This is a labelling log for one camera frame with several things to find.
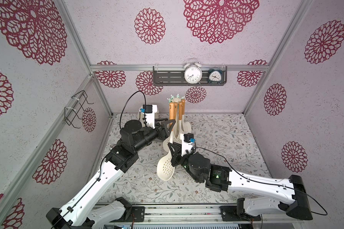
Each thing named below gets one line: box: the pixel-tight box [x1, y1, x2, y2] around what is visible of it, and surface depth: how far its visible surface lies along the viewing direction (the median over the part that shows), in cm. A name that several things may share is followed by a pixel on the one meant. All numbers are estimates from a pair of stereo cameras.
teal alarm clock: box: [207, 66, 223, 85], surface depth 92 cm
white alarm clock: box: [183, 57, 203, 85], surface depth 89 cm
